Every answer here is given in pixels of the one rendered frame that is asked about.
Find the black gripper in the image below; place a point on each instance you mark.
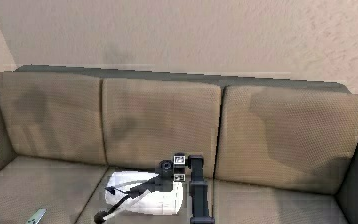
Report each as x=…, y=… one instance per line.
x=165, y=170

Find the beige grey sofa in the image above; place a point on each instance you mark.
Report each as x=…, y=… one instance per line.
x=173, y=133

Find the grey remote control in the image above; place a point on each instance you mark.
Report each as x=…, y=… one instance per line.
x=36, y=216

